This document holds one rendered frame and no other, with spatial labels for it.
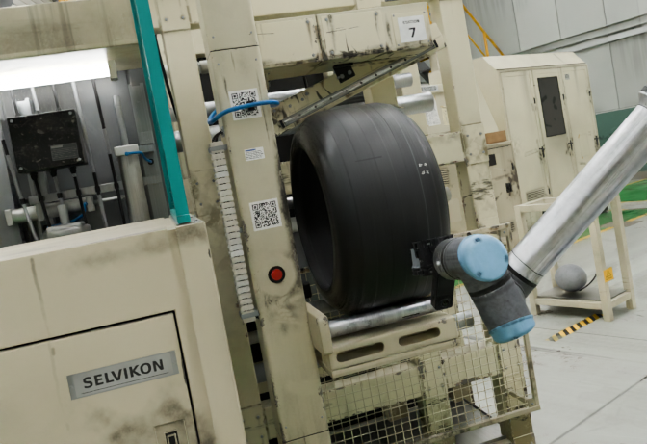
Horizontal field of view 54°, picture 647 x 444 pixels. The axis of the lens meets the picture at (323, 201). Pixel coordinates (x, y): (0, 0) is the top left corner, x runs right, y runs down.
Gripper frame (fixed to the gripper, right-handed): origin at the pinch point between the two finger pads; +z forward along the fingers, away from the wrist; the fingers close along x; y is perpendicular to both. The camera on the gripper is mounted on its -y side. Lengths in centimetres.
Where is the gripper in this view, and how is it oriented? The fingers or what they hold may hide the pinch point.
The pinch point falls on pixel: (418, 270)
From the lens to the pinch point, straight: 158.9
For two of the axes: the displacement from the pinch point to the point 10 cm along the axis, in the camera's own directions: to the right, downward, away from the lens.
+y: -2.1, -9.8, 0.7
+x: -9.5, 1.9, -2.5
